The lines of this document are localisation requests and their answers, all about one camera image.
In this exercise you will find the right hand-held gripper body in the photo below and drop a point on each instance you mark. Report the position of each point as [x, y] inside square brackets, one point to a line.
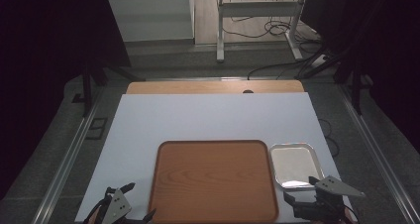
[325, 197]

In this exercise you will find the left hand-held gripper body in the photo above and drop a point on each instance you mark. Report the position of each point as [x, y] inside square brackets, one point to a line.
[116, 205]

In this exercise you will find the person's right hand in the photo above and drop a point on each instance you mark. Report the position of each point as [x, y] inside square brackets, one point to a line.
[348, 216]

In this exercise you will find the small silver metal tray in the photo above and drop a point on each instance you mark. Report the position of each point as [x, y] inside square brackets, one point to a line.
[294, 166]

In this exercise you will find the brown wooden tray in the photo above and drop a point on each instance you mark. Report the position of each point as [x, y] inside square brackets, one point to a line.
[213, 181]

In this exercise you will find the black metal stand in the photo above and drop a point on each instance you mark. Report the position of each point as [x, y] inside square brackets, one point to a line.
[87, 88]
[356, 88]

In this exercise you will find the white board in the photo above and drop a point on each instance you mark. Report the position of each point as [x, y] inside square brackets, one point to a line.
[204, 118]

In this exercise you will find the white power strip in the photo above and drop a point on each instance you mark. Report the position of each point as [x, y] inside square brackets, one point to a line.
[319, 60]

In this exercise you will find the wooden table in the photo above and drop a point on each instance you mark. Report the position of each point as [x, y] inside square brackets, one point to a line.
[198, 87]

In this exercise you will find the dark curtain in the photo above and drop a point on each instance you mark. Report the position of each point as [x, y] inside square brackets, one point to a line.
[379, 52]
[39, 68]

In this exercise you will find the white cabinet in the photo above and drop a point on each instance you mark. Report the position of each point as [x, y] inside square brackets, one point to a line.
[152, 16]

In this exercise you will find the black rectangular floor frame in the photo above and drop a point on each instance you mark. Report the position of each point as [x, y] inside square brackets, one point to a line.
[96, 129]

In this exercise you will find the silver metal floor rail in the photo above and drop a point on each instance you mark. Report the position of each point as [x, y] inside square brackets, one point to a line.
[379, 154]
[67, 158]

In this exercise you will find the white desk frame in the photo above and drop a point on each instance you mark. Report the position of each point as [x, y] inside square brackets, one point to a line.
[259, 9]

